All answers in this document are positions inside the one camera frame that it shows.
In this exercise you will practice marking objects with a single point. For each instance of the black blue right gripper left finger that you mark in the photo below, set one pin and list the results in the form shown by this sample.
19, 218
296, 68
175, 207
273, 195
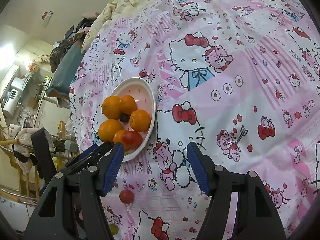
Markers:
54, 216

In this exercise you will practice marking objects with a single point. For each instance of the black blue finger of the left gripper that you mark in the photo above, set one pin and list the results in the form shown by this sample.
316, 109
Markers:
89, 157

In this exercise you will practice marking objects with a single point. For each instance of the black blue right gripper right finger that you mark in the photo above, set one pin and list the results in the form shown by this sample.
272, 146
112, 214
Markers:
256, 215

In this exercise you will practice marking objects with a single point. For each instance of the large orange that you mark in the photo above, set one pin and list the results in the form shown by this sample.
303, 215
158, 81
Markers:
108, 129
111, 107

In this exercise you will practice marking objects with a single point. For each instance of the small round orange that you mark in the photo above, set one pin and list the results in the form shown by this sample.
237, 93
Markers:
118, 138

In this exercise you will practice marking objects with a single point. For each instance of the small mandarin orange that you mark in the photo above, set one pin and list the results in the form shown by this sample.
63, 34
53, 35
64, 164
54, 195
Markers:
140, 120

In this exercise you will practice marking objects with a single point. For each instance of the large orange on plate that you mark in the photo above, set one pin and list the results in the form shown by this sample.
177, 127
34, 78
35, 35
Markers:
111, 107

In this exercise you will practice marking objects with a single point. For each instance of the small red cherry tomato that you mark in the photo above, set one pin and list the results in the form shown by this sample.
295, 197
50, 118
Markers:
126, 196

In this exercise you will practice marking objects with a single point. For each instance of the small orange on plate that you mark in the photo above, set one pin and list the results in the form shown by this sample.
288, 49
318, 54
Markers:
127, 104

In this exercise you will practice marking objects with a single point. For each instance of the green grape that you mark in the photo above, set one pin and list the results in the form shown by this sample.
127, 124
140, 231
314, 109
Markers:
114, 229

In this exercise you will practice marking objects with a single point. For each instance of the blue mattress edge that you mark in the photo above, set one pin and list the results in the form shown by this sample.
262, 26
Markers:
65, 73

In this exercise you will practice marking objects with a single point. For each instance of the pink white strawberry plate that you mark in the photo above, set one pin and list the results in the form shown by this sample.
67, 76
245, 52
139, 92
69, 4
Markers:
145, 99

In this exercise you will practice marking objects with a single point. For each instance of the white water heater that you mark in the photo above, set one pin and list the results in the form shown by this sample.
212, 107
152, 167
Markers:
11, 103

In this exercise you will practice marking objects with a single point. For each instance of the pile of dark clothes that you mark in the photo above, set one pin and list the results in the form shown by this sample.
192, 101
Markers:
58, 53

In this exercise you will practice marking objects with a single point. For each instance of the pink Hello Kitty bedsheet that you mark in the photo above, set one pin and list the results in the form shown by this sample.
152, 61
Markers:
240, 78

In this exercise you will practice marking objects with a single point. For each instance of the cream quilt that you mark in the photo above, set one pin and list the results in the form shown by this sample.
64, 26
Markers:
113, 10

